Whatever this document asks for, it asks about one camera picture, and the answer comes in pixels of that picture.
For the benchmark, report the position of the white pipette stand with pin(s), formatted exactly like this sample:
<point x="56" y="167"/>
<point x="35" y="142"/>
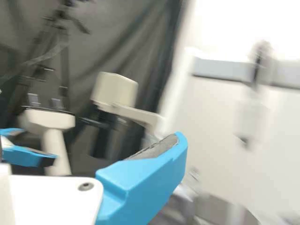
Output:
<point x="222" y="68"/>

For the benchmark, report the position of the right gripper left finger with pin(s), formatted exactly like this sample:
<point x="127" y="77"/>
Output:
<point x="21" y="155"/>

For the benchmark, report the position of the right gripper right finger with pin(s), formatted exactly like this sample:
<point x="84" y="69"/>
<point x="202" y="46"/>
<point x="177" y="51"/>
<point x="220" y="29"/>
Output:
<point x="145" y="178"/>

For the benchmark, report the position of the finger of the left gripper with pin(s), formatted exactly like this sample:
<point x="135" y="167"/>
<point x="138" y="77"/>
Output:
<point x="5" y="132"/>

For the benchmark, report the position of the pipette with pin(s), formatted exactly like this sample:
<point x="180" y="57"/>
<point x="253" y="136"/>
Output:
<point x="253" y="112"/>

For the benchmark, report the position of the cream microscope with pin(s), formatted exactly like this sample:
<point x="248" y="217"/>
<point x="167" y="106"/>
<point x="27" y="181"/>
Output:
<point x="114" y="89"/>

